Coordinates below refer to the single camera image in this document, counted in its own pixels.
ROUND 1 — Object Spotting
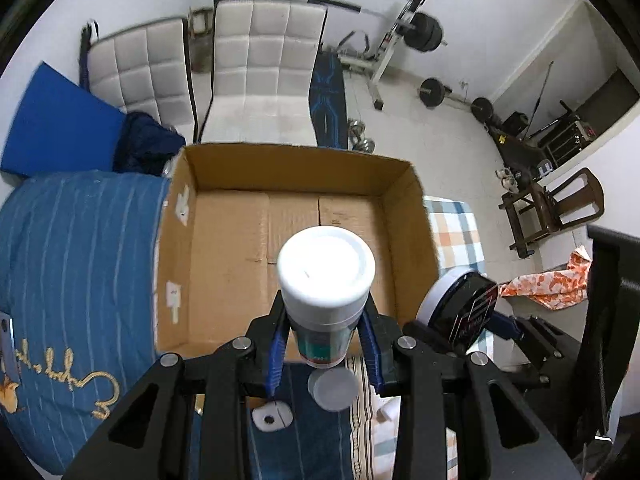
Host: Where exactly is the black round tin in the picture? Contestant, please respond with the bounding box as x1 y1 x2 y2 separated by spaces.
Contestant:
415 266 498 351

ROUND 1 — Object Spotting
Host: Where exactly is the small white cap container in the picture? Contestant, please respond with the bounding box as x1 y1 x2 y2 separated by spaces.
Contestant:
307 367 358 412

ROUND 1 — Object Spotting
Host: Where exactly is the white spray bottle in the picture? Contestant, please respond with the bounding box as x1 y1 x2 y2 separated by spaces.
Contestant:
277 226 375 368

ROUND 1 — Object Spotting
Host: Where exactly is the white oval case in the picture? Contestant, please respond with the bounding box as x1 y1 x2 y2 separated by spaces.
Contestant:
252 400 294 432

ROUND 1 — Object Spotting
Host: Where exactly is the orange white patterned cloth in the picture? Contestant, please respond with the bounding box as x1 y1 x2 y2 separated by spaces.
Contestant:
499 245 592 311

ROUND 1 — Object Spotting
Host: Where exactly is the plaid checkered cloth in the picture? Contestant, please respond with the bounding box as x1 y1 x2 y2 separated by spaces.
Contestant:
345 195 485 479

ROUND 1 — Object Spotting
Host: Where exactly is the dark wooden chair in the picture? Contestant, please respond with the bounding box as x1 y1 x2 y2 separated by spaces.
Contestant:
498 168 605 259

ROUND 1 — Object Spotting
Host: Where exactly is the smartphone on bed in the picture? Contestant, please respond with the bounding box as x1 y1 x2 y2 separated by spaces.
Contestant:
0 312 21 384

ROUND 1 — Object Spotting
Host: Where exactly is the blue striped bed sheet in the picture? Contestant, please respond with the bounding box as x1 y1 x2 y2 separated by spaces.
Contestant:
1 171 355 479

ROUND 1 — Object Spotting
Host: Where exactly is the chrome dumbbell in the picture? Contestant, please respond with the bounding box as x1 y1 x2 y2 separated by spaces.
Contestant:
347 119 375 154

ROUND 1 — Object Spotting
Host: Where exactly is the open cardboard box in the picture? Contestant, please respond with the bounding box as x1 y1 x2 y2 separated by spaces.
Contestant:
154 143 439 358

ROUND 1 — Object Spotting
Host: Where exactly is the barbell on floor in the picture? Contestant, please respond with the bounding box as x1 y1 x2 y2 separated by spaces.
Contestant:
418 78 494 124

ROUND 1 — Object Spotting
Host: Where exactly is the blue black bench pad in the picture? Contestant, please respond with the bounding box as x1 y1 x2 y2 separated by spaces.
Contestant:
309 51 348 150

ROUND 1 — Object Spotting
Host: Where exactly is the weight bench rack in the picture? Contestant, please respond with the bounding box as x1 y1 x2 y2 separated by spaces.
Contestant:
332 29 404 110

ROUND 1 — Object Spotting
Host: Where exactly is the dark blue clothing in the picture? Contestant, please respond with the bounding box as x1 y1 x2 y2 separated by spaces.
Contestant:
112 112 186 177

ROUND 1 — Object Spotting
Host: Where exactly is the barbell on rack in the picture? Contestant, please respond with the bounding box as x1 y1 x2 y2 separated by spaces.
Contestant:
195 0 447 53

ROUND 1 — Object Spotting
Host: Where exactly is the white padded chair right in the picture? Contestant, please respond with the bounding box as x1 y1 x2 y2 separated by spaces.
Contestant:
200 0 326 146

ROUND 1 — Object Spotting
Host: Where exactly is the white padded chair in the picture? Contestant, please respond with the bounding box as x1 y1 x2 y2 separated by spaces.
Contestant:
87 16 198 144
200 0 326 146

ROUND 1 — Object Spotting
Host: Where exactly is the blue foam mat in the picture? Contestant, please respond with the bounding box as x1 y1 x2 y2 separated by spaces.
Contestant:
1 62 125 177

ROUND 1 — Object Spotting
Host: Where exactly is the white padded chair left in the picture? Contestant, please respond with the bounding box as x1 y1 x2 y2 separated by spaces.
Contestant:
87 16 198 144

